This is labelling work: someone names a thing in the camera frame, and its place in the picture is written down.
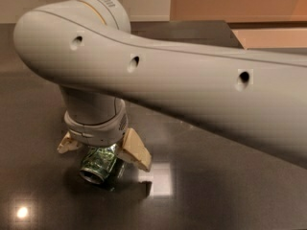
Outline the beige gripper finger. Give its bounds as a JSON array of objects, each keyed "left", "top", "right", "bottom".
[
  {"left": 57, "top": 131, "right": 82, "bottom": 154},
  {"left": 116, "top": 128, "right": 152, "bottom": 172}
]

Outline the green soda can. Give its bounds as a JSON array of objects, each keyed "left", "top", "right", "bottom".
[{"left": 80, "top": 144, "right": 126, "bottom": 185}]

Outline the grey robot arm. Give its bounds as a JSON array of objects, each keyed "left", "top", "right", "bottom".
[{"left": 13, "top": 0, "right": 307, "bottom": 166}]

